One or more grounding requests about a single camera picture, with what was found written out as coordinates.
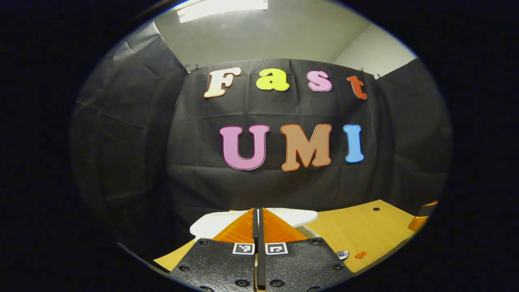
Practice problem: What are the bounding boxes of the white desktop garbage bin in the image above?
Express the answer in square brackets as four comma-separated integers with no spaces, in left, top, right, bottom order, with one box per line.
[190,208,325,245]

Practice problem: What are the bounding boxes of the ceiling light panel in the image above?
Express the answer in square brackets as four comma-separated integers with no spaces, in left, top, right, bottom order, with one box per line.
[177,0,269,24]

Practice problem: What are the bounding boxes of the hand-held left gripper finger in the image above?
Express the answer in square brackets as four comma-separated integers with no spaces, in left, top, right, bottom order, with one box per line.
[259,208,353,292]
[168,208,259,292]

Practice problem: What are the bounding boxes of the black backdrop cloth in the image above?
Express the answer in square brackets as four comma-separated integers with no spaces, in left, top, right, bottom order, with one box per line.
[69,20,453,260]

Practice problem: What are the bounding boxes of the wooden desktop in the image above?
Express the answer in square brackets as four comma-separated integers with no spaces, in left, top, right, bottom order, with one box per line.
[153,200,418,273]

